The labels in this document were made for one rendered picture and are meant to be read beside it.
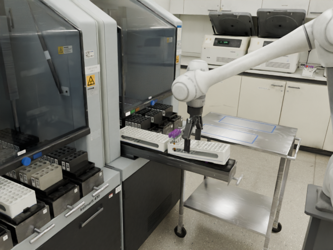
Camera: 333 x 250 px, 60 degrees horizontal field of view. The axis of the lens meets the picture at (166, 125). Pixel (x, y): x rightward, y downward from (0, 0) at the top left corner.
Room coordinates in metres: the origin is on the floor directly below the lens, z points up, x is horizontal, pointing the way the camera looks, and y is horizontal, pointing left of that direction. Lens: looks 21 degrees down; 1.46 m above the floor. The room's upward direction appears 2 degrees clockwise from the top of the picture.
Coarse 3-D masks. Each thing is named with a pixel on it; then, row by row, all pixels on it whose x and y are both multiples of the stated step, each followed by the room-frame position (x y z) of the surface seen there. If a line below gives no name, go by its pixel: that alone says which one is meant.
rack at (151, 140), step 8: (128, 128) 1.51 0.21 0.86; (136, 128) 1.51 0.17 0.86; (120, 136) 1.44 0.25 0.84; (128, 136) 1.47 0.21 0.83; (136, 136) 1.40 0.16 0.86; (144, 136) 1.40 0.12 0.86; (152, 136) 1.40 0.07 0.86; (160, 136) 1.41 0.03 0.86; (144, 144) 1.38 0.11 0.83; (152, 144) 1.42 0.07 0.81; (160, 144) 1.33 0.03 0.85
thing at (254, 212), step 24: (216, 120) 1.82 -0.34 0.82; (240, 120) 1.84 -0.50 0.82; (240, 144) 1.44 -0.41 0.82; (264, 144) 1.45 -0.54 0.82; (288, 144) 1.46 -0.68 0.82; (288, 168) 1.70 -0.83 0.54; (216, 192) 1.77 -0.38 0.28; (240, 192) 1.78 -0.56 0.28; (216, 216) 1.51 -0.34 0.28; (240, 216) 1.51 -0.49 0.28; (264, 216) 1.52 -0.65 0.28
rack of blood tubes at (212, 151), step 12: (168, 144) 1.31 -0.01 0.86; (180, 144) 1.30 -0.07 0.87; (192, 144) 1.29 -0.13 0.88; (204, 144) 1.28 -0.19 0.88; (216, 144) 1.27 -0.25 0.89; (228, 144) 1.27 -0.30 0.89; (192, 156) 1.25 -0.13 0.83; (204, 156) 1.22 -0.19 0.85; (216, 156) 1.26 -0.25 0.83; (228, 156) 1.24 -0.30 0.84
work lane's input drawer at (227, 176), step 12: (120, 144) 1.42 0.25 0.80; (132, 144) 1.40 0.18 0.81; (144, 156) 1.35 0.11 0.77; (156, 156) 1.32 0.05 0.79; (168, 156) 1.29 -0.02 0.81; (180, 156) 1.27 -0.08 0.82; (180, 168) 1.26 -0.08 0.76; (192, 168) 1.23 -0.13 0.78; (204, 168) 1.20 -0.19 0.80; (216, 168) 1.18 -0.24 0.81; (228, 168) 1.17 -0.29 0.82; (228, 180) 1.15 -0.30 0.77; (240, 180) 1.18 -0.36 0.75
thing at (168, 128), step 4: (164, 124) 1.71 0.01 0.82; (168, 124) 1.72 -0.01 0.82; (172, 124) 1.76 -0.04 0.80; (156, 128) 1.67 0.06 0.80; (160, 128) 1.67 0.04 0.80; (164, 128) 1.67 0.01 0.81; (168, 128) 1.71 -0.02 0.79; (172, 128) 1.76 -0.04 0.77; (164, 132) 1.66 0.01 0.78; (168, 132) 1.71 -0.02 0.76
